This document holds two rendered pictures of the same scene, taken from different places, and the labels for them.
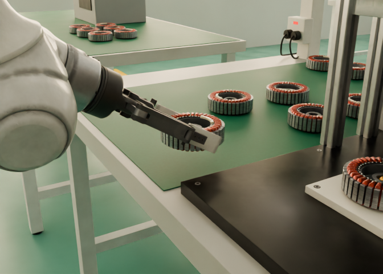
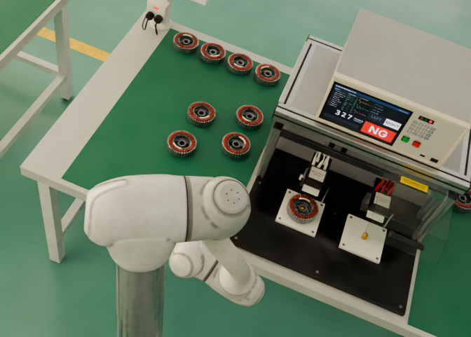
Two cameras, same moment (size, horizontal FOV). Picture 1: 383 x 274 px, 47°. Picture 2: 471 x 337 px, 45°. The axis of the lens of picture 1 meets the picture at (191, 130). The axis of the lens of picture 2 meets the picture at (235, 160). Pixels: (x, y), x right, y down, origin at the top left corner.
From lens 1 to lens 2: 1.63 m
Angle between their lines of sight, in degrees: 51
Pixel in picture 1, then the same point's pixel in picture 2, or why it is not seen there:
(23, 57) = (254, 277)
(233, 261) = (274, 269)
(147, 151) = not seen: hidden behind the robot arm
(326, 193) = (285, 221)
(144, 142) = not seen: hidden behind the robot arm
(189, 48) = (40, 22)
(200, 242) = (258, 267)
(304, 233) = (289, 246)
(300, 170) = (263, 204)
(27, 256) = not seen: outside the picture
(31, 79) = (258, 282)
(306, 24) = (166, 10)
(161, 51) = (22, 40)
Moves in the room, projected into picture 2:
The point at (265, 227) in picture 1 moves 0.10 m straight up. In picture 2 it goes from (277, 250) to (284, 236)
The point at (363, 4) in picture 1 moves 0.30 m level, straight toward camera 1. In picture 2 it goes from (286, 134) to (321, 207)
